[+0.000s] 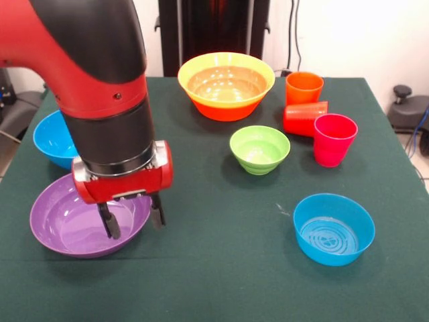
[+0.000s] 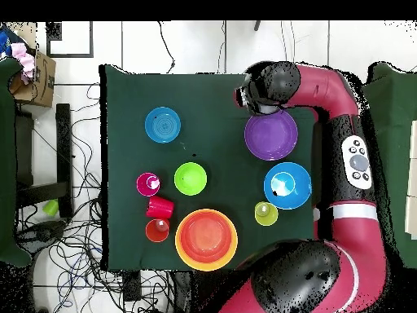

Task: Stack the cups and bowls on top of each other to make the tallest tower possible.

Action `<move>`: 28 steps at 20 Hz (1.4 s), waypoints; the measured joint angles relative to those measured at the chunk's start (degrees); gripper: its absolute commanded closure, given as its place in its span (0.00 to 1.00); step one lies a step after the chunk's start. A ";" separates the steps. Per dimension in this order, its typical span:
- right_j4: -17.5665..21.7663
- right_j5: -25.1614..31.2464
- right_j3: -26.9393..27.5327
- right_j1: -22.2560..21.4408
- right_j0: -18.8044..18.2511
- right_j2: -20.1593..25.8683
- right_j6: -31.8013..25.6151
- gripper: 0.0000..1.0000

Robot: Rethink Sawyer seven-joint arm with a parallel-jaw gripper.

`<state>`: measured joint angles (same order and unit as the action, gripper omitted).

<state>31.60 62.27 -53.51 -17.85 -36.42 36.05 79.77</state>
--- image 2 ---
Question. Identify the deep blue bowl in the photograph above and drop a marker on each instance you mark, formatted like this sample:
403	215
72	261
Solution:
299	186

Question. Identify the cardboard box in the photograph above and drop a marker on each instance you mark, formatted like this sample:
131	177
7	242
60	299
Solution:
42	88

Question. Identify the black bench frame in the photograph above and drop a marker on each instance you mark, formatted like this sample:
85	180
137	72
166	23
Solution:
63	146

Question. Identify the light orange bowl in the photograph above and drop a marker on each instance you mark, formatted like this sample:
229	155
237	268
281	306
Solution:
178	241

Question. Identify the lime green cup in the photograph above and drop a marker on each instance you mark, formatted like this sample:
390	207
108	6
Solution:
51	208

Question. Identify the small blue ringed bowl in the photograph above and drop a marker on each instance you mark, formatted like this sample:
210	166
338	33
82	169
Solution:
163	125

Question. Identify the red cup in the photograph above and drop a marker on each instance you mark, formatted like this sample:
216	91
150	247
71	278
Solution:
159	208

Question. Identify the pink cloth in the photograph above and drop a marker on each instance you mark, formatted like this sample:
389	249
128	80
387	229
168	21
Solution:
24	58

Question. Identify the green cloth covered table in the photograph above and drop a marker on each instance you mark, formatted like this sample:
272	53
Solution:
6	163
397	130

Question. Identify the black square frame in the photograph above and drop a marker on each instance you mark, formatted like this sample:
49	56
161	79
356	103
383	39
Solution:
70	56

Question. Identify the orange cup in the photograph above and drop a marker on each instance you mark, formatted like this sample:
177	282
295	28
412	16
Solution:
153	233

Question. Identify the green bowl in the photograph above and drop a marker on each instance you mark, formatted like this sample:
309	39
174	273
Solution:
190	179

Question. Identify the white box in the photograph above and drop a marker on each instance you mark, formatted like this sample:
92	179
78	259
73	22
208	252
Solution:
412	212

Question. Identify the wide orange-red bowl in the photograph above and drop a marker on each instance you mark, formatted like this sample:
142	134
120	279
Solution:
206	238

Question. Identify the dark green tablecloth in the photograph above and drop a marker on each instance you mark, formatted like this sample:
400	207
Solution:
195	91

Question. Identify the black stand leg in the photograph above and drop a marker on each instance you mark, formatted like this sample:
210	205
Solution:
257	25

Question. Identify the yellow cup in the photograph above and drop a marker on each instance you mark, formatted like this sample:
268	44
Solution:
268	218

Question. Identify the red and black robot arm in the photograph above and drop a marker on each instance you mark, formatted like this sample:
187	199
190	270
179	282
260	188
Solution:
358	244

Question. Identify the purple bowl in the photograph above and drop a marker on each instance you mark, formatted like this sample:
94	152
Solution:
271	137

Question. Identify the black floor box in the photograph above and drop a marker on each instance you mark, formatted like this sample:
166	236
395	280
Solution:
132	285

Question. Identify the pink cup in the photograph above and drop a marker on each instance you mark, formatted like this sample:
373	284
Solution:
143	186

